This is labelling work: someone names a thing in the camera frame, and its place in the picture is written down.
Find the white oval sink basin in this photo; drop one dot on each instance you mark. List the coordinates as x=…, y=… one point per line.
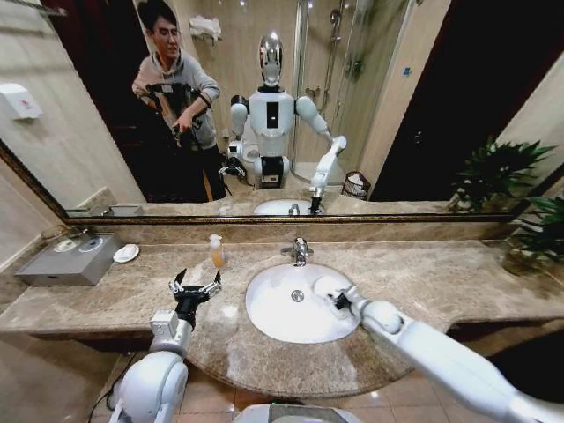
x=279, y=315

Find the chrome sink drain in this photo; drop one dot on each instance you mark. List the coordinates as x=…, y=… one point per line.
x=298, y=295

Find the large framed wall mirror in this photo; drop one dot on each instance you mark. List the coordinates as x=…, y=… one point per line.
x=396, y=132

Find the grey metal tray box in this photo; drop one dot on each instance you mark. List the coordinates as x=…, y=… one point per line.
x=66, y=266

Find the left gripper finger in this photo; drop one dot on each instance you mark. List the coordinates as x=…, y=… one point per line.
x=213, y=285
x=178, y=284

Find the wrapped glass cup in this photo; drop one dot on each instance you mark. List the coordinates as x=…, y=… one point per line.
x=90, y=245
x=64, y=245

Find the white robot front shell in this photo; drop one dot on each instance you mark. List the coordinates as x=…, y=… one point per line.
x=291, y=416

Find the white wall paper dispenser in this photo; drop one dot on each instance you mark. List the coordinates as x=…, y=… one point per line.
x=20, y=101

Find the chrome faucet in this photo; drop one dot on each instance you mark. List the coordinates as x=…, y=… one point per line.
x=300, y=251

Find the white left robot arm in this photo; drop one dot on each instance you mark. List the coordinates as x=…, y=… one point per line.
x=152, y=379

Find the white soap dish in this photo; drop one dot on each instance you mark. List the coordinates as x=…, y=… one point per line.
x=126, y=253

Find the clear soap pump bottle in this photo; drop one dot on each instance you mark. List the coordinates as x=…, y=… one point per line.
x=217, y=257

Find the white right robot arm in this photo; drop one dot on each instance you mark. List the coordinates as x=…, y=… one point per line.
x=440, y=350

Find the white towel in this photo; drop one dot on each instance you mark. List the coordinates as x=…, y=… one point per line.
x=324, y=284

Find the green potted plant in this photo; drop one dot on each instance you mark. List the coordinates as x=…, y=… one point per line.
x=535, y=238

